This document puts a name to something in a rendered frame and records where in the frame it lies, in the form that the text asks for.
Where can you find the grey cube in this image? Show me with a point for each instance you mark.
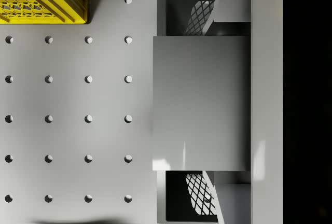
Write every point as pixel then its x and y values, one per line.
pixel 199 99

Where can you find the dark grey basket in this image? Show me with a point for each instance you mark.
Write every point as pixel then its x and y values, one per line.
pixel 161 14

